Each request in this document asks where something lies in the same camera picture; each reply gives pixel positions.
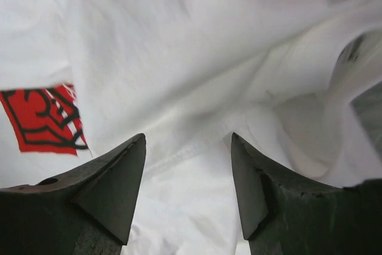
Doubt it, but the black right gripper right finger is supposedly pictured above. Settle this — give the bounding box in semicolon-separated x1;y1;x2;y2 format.
231;134;381;255

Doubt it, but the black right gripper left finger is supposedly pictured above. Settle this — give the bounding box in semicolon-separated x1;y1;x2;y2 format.
1;134;146;254

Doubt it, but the white t-shirt with red print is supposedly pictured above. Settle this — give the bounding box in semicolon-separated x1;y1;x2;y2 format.
1;0;381;254

